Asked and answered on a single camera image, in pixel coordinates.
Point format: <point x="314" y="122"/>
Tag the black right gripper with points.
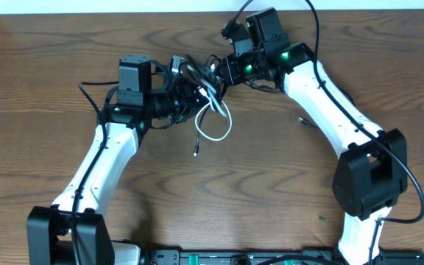
<point x="233" y="76"/>

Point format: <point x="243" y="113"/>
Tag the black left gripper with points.
<point x="188" y="90"/>

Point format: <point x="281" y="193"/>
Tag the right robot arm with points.
<point x="371" y="170"/>

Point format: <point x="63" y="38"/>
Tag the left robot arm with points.
<point x="72" y="230"/>

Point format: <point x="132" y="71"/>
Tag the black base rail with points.
<point x="307" y="256"/>

